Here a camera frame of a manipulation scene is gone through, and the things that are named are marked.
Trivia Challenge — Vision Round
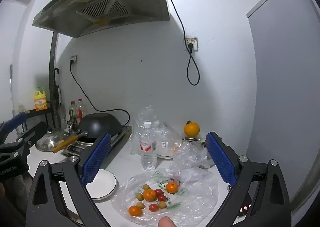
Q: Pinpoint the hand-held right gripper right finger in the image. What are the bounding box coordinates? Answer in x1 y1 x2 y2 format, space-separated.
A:
205 131 293 227

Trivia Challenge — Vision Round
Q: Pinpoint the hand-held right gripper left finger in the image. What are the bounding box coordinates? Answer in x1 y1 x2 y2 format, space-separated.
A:
25 133 118 227

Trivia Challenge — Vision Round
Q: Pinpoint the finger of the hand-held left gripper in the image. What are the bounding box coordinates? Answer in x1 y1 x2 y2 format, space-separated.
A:
14 121 48 158
0 112 27 140

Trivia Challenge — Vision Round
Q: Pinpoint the white round plate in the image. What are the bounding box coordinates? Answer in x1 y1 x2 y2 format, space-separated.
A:
85 169 117 200

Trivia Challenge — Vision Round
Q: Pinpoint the green printed plastic bag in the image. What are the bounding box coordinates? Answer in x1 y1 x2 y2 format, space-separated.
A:
111 167 219 227

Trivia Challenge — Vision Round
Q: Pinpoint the small tangerine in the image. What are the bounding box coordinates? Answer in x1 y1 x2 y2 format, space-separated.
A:
143 189 157 202
128 205 143 217
166 181 179 194

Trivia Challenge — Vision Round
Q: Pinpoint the person's right hand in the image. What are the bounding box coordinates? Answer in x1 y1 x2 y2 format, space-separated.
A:
158 216 175 227

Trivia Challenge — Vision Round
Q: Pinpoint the steel pot lid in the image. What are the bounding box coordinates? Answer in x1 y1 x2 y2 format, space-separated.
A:
35 129 69 152

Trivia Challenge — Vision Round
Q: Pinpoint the black metal rack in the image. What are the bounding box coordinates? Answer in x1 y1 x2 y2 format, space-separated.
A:
25 102 54 130

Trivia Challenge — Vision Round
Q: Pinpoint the yellow detergent bottle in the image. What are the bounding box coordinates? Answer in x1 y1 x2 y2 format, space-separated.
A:
34 87 48 111

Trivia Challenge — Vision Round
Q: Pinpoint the crumpled clear plastic bag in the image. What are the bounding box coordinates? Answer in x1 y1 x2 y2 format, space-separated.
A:
170 140 218 185

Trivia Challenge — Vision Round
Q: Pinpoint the steel induction cooker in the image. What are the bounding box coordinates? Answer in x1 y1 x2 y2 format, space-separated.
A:
61 125 132 157

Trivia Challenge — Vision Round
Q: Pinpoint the large orange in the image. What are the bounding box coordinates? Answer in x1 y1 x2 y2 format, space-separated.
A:
184 120 200 137

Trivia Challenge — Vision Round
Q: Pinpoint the clear oil bottle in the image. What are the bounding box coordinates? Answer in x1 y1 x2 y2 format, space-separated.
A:
69 101 78 127

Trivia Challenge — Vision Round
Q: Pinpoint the black folded umbrella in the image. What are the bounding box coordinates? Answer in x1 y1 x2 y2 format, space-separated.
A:
53 67 62 127

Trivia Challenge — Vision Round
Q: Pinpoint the red label sauce bottle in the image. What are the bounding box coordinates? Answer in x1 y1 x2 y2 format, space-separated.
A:
76 98 87 123

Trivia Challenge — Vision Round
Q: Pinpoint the clear plastic water bottle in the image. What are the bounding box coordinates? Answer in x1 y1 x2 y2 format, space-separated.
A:
140 122 157 170

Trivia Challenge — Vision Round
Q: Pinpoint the black smartphone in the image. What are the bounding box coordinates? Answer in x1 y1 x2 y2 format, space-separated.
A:
236 187 253 219

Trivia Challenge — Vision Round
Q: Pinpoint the white bowl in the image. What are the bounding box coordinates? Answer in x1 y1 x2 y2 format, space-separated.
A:
156 142 175 159

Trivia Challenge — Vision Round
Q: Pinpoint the grey door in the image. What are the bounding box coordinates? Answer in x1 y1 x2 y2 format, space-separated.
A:
246 0 320 212

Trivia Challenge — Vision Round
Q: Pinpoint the black wok with wooden handle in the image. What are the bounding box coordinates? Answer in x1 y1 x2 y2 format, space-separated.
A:
51 113 123 153

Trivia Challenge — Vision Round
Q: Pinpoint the black cooker power cable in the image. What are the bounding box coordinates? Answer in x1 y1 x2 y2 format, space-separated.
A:
69 60 131 127

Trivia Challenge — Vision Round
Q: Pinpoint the black range hood power cable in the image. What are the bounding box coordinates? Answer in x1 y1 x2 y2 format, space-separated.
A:
165 0 200 86

